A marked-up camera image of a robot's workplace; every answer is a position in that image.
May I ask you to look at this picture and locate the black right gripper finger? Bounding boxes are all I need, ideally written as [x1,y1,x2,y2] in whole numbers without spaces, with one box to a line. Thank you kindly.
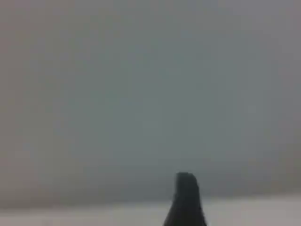
[163,171,208,226]

